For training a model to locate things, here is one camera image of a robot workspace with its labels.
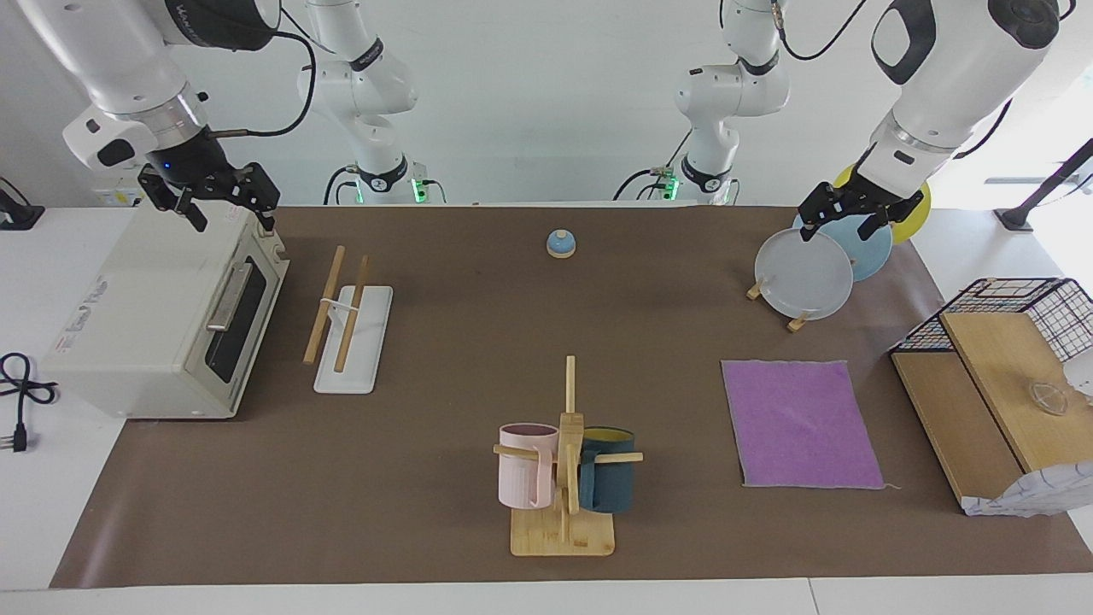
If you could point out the grey plate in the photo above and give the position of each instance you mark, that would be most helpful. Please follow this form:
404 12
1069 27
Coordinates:
803 278

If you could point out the white patterned paper sheet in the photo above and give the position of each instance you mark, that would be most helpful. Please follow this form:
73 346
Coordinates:
1033 495

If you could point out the clear glass lid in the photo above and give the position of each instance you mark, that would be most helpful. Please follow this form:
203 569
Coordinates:
1049 399

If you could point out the cream toaster oven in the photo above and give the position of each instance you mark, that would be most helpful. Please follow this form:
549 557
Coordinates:
145 316

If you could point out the wooden mug tree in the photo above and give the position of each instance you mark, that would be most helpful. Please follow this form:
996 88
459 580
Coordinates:
564 534

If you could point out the white power strip box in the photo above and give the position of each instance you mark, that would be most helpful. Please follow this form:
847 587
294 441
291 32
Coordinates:
115 196

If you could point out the wooden plate rack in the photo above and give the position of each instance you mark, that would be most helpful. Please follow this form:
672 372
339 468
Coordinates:
798 324

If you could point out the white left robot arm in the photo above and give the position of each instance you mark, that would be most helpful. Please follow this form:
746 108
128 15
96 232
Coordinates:
956 68

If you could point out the black camera stand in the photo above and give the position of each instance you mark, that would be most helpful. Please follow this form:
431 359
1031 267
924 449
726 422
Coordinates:
1046 188

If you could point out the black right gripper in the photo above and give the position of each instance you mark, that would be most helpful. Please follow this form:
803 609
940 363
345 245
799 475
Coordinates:
205 175

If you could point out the brown table mat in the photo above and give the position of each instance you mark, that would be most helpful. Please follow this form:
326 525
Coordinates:
478 342

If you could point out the purple grey-backed towel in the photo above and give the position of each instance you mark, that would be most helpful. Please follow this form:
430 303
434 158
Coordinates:
803 423

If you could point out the light blue plate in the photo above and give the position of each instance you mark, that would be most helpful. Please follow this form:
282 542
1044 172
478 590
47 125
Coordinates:
867 252

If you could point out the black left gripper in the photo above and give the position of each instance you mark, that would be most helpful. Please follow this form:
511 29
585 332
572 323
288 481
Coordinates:
854 201

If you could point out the white towel rack wooden bars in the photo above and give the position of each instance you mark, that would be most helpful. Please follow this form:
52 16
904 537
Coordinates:
354 342

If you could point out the blue service bell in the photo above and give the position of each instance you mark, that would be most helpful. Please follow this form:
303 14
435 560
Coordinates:
561 246

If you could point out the dark teal mug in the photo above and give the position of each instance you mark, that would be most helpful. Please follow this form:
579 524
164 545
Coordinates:
610 483

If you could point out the yellow plate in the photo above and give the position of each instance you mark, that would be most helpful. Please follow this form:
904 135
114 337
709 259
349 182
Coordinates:
914 218

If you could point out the pink mug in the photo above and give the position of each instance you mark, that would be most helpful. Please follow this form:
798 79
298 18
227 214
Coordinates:
521 474

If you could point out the black clamp stand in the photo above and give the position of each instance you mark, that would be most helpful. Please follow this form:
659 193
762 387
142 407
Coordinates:
17 213

